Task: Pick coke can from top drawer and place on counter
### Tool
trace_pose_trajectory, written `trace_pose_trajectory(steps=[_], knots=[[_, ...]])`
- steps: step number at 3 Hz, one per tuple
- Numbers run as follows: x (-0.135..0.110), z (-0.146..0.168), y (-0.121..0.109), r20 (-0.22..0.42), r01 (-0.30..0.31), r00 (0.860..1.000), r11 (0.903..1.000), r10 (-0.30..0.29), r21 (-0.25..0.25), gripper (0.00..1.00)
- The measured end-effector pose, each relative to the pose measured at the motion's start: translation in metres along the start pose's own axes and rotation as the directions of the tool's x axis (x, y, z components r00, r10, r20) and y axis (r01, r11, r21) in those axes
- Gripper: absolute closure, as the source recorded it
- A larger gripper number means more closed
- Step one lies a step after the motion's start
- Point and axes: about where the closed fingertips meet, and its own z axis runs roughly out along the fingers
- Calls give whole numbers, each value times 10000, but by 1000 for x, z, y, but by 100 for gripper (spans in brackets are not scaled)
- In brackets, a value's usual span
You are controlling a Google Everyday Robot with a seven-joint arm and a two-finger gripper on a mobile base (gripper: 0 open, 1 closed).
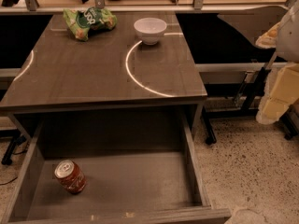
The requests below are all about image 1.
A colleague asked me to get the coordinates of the dark side table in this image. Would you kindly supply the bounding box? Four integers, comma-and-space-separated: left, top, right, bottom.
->
197, 7, 285, 145

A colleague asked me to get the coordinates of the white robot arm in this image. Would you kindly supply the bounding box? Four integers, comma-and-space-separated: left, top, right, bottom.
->
255, 1, 299, 124

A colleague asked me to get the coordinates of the red coke can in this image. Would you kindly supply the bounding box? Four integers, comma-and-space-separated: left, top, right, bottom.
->
54, 160, 86, 194

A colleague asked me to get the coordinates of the grey cabinet counter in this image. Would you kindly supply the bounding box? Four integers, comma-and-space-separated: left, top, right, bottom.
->
1, 12, 206, 135

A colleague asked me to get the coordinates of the black table leg left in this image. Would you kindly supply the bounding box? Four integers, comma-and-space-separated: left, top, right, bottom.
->
1, 135, 26, 165

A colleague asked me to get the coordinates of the grey open top drawer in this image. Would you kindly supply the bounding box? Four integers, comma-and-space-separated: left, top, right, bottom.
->
1, 112, 231, 224

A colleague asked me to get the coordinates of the white bowl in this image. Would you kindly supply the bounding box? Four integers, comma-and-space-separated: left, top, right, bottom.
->
134, 18, 167, 45

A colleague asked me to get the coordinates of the green chip bag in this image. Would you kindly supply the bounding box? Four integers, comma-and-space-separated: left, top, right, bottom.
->
63, 7, 117, 41

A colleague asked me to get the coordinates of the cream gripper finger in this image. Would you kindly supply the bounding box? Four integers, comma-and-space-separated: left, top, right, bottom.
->
256, 63, 299, 125
255, 22, 279, 49

